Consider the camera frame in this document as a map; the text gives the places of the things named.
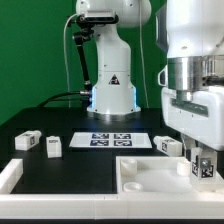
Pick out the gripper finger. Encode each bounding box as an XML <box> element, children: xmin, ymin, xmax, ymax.
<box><xmin>181</xmin><ymin>134</ymin><xmax>196</xmax><ymax>160</ymax></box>
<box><xmin>200</xmin><ymin>158</ymin><xmax>211</xmax><ymax>169</ymax></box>

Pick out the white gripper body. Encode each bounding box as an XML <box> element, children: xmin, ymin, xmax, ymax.
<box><xmin>161</xmin><ymin>86</ymin><xmax>224</xmax><ymax>151</ymax></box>

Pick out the white square table top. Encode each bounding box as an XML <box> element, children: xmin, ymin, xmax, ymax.
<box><xmin>116</xmin><ymin>156</ymin><xmax>224</xmax><ymax>193</ymax></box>

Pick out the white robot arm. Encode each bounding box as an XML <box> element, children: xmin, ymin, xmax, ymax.
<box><xmin>76</xmin><ymin>0</ymin><xmax>224</xmax><ymax>151</ymax></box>

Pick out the white U-shaped obstacle fence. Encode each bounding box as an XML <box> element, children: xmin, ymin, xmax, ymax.
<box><xmin>0</xmin><ymin>159</ymin><xmax>224</xmax><ymax>219</ymax></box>

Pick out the white marker tag sheet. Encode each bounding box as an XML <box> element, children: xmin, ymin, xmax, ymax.
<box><xmin>70</xmin><ymin>132</ymin><xmax>152</xmax><ymax>149</ymax></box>

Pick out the black cable at base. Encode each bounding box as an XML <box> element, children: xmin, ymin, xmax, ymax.
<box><xmin>36</xmin><ymin>89</ymin><xmax>92</xmax><ymax>108</ymax></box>

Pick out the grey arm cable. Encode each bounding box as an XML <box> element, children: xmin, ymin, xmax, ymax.
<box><xmin>138</xmin><ymin>0</ymin><xmax>150</xmax><ymax>109</ymax></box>

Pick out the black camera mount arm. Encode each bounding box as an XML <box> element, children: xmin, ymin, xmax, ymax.
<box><xmin>72</xmin><ymin>27</ymin><xmax>95</xmax><ymax>92</ymax></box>

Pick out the grey camera cable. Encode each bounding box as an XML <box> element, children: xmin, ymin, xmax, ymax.
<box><xmin>62</xmin><ymin>13</ymin><xmax>78</xmax><ymax>108</ymax></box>

